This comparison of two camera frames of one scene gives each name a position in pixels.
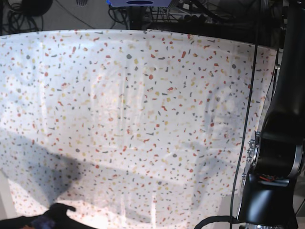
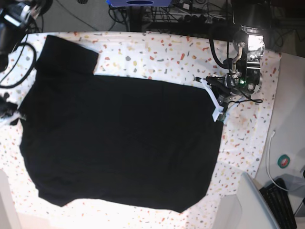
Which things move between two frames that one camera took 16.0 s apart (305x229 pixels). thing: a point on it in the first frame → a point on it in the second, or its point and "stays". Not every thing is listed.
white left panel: (7, 209) stays
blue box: (139, 3) stays
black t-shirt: (58, 212) → (122, 139)
